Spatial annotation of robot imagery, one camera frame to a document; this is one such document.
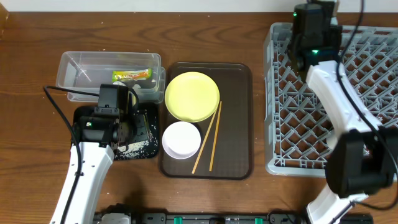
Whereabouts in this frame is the pile of rice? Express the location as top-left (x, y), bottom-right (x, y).
top-left (115, 124), bottom-right (159, 160)

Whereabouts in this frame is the white bowl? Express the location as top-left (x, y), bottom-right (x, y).
top-left (162, 121), bottom-right (201, 160)

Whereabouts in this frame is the white tissue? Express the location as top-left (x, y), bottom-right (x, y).
top-left (113, 81), bottom-right (142, 96)

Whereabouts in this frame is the green orange snack wrapper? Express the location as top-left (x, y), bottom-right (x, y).
top-left (112, 68), bottom-right (152, 82)

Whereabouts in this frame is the yellow plate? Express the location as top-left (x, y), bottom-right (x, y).
top-left (165, 72), bottom-right (220, 123)

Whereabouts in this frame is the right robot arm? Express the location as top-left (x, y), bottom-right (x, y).
top-left (289, 24), bottom-right (397, 223)

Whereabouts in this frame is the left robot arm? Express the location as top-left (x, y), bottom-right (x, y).
top-left (50, 103), bottom-right (159, 223)

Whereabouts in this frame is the grey dishwasher rack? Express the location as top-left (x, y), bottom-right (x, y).
top-left (264, 22), bottom-right (397, 178)

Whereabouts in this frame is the lower clear plastic bin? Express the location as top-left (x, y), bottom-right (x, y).
top-left (62, 67), bottom-right (166, 104)

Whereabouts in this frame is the clear plastic bin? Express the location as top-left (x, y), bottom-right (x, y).
top-left (56, 51), bottom-right (161, 87)
top-left (62, 67), bottom-right (166, 104)

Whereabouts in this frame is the upper clear plastic bin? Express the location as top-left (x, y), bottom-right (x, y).
top-left (56, 51), bottom-right (161, 87)

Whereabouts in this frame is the left wooden chopstick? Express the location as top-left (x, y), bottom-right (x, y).
top-left (192, 109), bottom-right (218, 174)

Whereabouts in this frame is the wooden chopstick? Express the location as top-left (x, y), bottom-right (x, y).
top-left (192, 109), bottom-right (218, 174)
top-left (209, 101), bottom-right (223, 172)

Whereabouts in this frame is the right wooden chopstick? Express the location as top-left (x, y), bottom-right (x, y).
top-left (209, 101), bottom-right (223, 172)

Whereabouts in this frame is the dark brown serving tray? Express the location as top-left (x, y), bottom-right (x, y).
top-left (159, 62), bottom-right (254, 180)

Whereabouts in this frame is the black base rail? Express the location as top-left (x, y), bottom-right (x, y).
top-left (93, 212), bottom-right (374, 224)

